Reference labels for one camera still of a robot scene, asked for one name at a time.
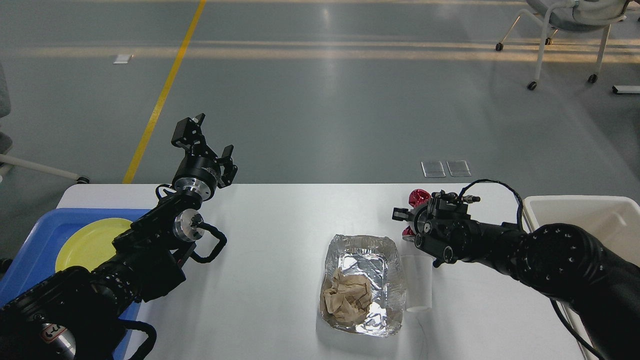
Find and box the clear plastic cup lying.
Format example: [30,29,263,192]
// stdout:
[400,255,434,313]

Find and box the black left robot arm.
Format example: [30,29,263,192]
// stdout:
[1,113,238,360]

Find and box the crumpled brown paper ball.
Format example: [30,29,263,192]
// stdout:
[321,268,373,326]

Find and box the floor outlet plate left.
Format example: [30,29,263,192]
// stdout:
[112,54,134,65]

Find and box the aluminium foil tray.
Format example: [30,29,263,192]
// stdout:
[318,234,407,338]

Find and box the white chair base left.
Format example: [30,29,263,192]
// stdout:
[0,60,91,185]

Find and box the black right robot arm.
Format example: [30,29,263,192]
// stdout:
[391,186,640,360]

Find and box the floor outlet plate right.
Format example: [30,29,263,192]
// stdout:
[446,160,472,177]

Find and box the white plastic bin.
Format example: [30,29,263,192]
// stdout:
[517,195,639,360]

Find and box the blue plastic tray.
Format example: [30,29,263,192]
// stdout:
[1,208,157,360]

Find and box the yellow plate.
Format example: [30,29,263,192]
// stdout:
[54,218,132,272]

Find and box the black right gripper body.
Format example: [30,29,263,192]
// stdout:
[407,202,431,239]

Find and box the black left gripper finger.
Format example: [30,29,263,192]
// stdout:
[217,145,238,189]
[171,113,207,156]

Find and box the floor outlet plate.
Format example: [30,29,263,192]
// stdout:
[112,54,134,65]
[446,160,472,177]
[420,161,447,178]

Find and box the red snack wrapper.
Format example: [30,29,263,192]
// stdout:
[402,188,432,243]

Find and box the grey office chair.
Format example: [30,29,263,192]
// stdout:
[494,0,630,91]

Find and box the white object far right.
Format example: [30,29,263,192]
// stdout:
[612,85,640,95]

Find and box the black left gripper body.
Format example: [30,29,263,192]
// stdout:
[172,147,221,202]

